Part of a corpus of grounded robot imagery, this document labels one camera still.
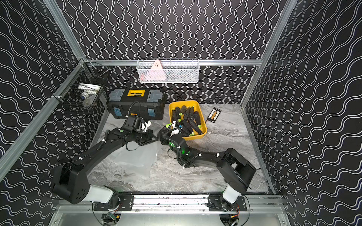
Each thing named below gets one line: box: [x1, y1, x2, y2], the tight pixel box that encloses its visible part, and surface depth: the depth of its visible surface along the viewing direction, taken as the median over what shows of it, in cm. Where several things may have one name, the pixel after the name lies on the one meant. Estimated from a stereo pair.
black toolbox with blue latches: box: [106, 88, 166, 121], surface depth 104 cm
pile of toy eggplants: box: [171, 105, 203, 137], surface depth 111 cm
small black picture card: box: [206, 107, 222, 124], surface depth 115 cm
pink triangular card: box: [146, 59, 166, 81], surface depth 92 cm
